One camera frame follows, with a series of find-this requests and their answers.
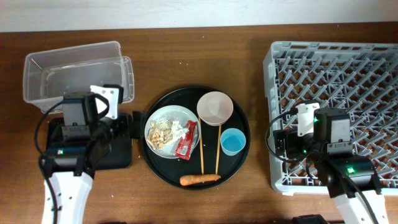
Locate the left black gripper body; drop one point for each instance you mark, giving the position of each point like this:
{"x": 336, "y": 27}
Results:
{"x": 119, "y": 130}

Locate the pink bowl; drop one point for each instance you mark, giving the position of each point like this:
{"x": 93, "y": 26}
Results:
{"x": 215, "y": 108}

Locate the grey plate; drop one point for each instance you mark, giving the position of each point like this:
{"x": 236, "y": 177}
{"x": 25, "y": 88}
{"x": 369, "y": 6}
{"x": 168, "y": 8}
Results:
{"x": 172, "y": 113}

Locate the black rectangular tray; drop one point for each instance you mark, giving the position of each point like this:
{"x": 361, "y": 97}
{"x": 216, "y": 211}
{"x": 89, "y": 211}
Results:
{"x": 84, "y": 148}

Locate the grey dishwasher rack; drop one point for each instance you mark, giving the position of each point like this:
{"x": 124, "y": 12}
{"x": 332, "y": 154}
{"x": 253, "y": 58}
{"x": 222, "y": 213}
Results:
{"x": 360, "y": 78}

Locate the orange carrot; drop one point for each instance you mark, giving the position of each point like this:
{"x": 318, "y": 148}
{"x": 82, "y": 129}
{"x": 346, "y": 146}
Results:
{"x": 196, "y": 179}

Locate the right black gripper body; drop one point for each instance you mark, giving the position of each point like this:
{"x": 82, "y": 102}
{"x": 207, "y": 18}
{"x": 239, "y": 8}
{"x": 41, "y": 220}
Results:
{"x": 296, "y": 145}

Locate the white tissue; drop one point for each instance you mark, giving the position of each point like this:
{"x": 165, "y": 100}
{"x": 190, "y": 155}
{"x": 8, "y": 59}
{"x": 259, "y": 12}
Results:
{"x": 178, "y": 131}

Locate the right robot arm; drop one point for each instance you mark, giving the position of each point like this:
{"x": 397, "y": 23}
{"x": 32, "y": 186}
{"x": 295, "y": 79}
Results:
{"x": 352, "y": 180}

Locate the wooden chopstick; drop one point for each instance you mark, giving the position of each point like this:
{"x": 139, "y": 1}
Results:
{"x": 201, "y": 148}
{"x": 218, "y": 150}

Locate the clear plastic bin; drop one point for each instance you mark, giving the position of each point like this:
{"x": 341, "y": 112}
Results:
{"x": 51, "y": 74}

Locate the red snack wrapper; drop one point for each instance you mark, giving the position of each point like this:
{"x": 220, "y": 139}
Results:
{"x": 184, "y": 147}

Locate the food scraps on plate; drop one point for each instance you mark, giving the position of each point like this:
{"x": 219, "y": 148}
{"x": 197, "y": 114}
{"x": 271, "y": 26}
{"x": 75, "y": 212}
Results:
{"x": 159, "y": 133}

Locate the blue plastic cup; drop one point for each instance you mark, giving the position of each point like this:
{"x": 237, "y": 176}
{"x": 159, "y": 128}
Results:
{"x": 232, "y": 141}

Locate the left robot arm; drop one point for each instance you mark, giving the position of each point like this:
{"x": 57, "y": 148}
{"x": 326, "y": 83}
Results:
{"x": 66, "y": 193}

